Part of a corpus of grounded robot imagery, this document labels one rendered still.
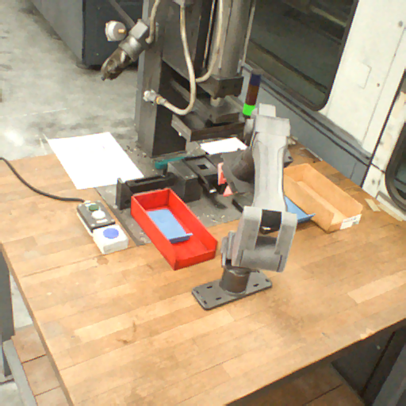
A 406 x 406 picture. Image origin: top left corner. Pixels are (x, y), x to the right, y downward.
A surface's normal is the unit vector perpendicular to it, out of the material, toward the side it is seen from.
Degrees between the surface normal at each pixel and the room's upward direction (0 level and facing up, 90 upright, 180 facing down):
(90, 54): 90
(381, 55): 90
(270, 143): 20
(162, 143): 90
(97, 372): 0
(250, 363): 0
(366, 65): 90
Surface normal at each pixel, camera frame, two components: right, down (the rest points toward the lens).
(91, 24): 0.47, 0.56
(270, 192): 0.12, -0.57
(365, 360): -0.87, 0.17
